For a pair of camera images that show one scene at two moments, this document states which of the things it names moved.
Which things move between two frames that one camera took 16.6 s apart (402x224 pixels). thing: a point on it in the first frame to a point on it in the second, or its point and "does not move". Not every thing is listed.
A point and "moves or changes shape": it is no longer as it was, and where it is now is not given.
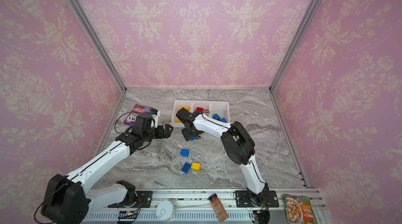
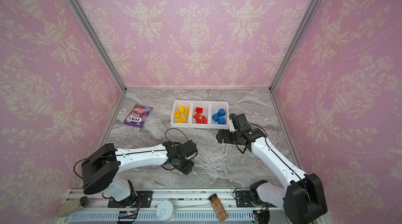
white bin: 177,103 does not move
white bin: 205,104 does not move
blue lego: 185,153 moves or changes shape
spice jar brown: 218,207 does not move
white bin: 221,108 does not move
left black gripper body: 158,132 to 186,166
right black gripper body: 190,131 to 227,136
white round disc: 165,210 does not move
